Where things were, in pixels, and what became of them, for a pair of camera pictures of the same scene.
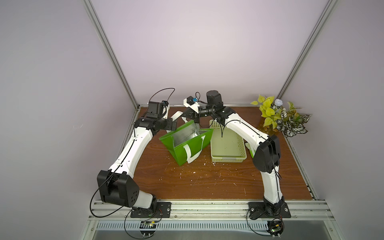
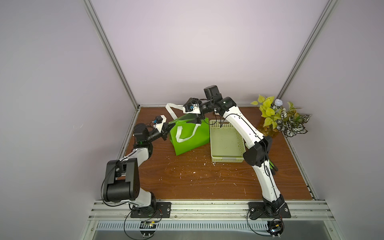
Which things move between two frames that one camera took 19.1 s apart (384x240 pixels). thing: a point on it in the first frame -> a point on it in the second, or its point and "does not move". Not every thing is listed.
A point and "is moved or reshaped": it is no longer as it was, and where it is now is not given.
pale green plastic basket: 226,146 does not move
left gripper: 169,126 -> 164,134
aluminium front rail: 302,211 does not move
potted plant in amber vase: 287,120 does not move
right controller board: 275,228 does not move
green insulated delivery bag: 186,142 is moved or reshaped
